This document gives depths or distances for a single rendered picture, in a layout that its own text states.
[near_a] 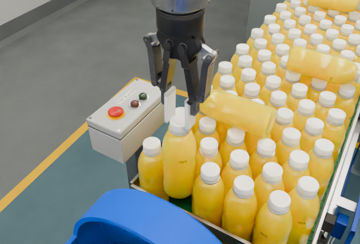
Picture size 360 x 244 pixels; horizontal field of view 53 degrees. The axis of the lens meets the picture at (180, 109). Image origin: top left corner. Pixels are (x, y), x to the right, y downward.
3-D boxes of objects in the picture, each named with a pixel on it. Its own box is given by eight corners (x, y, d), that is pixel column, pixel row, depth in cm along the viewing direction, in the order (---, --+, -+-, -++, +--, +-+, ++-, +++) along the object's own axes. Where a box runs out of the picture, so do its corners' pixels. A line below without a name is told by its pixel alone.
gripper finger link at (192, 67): (188, 35, 60) (195, 36, 59) (197, 93, 66) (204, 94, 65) (175, 45, 57) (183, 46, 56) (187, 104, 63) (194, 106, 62)
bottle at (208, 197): (213, 245, 81) (219, 192, 69) (185, 232, 83) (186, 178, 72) (225, 221, 86) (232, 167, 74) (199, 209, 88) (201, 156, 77)
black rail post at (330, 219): (314, 242, 81) (323, 221, 76) (318, 231, 83) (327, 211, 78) (324, 246, 80) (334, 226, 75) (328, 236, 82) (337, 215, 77)
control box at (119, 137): (91, 149, 90) (85, 117, 84) (139, 106, 104) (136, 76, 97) (124, 165, 86) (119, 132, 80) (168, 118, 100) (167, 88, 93)
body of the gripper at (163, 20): (143, 7, 54) (146, 60, 60) (192, 19, 51) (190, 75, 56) (170, -9, 59) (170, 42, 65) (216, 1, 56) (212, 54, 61)
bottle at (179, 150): (160, 178, 84) (158, 116, 72) (190, 173, 85) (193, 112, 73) (166, 203, 78) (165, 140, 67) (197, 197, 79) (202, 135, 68)
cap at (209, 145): (204, 156, 77) (204, 150, 76) (197, 144, 80) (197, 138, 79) (220, 151, 78) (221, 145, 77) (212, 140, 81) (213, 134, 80)
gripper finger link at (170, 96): (167, 94, 65) (163, 93, 65) (167, 123, 69) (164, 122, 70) (175, 86, 67) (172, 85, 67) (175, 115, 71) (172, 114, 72)
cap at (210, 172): (215, 184, 71) (215, 178, 70) (196, 177, 72) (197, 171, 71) (222, 170, 74) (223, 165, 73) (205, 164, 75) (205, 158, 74)
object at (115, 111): (105, 115, 85) (104, 112, 84) (114, 107, 87) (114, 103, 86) (117, 120, 83) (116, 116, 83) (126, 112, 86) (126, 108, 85)
